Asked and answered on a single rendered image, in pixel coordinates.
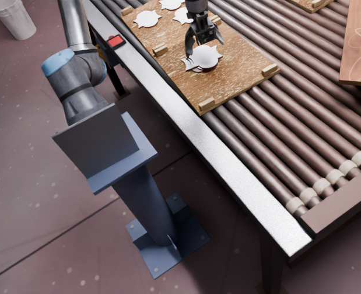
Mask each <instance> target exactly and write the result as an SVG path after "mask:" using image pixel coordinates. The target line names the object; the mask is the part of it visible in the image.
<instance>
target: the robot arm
mask: <svg viewBox="0 0 361 294"><path fill-rule="evenodd" d="M57 1H58V6H59V11H60V14H61V19H62V24H63V27H64V32H65V37H66V42H67V45H68V48H67V49H65V50H62V51H60V52H58V53H56V54H54V55H52V56H51V57H50V58H48V59H46V60H45V61H44V62H43V63H42V65H41V69H42V70H43V72H44V76H45V77H46V78H47V80H48V81H49V83H50V85H51V86H52V88H53V90H54V92H55V93H56V95H57V96H58V98H59V100H60V102H61V103H62V105H63V108H64V113H65V118H66V123H67V124H68V126H71V125H73V124H74V123H76V122H78V121H80V120H82V119H84V118H86V117H88V116H90V115H91V114H93V113H95V112H97V111H99V110H101V109H103V108H105V107H107V105H108V102H107V101H106V100H105V99H104V98H103V97H102V96H101V95H99V94H98V93H97V92H96V91H95V90H94V88H93V87H95V86H97V85H99V84H101V83H102V81H104V79H105V77H106V73H107V68H106V64H105V62H104V61H103V60H102V59H101V58H100V57H99V53H98V50H97V47H95V46H94V45H93V44H92V41H91V37H90V32H89V26H88V23H87V18H86V13H85V8H84V4H83V0H57ZM185 5H186V8H187V11H188V12H187V13H186V15H187V19H193V22H191V24H190V25H189V28H188V30H187V32H186V34H185V55H186V57H187V59H188V58H189V56H190V55H193V52H194V50H193V45H194V43H195V39H194V38H193V36H195V38H196V41H197V44H198V46H199V43H200V44H201V45H203V44H205V43H208V42H210V41H213V40H215V39H217V40H218V41H219V42H220V43H221V44H222V45H224V41H223V37H222V35H221V33H220V31H219V29H218V27H217V25H216V24H215V23H214V22H213V21H211V20H210V19H209V18H208V13H207V11H208V9H209V8H208V0H185Z"/></svg>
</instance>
